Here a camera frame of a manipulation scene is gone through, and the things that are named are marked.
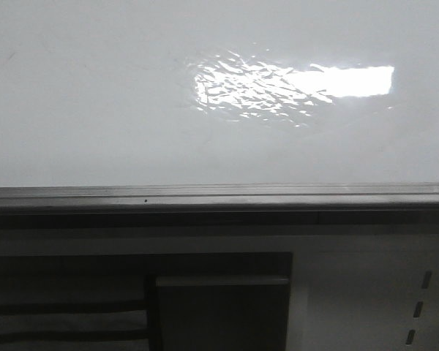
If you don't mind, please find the white glossy whiteboard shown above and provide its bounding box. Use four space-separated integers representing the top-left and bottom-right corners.
0 1 439 187

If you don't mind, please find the dark grey square box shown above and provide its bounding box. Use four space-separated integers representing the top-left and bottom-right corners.
156 275 290 350

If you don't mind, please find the dark slatted shelf rack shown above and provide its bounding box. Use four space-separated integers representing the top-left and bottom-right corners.
0 252 292 350

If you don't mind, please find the white perforated metal panel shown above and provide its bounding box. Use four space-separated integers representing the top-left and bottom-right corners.
286 235 439 350

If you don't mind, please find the grey aluminium whiteboard frame rail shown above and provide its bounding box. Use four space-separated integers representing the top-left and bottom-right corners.
0 183 439 229

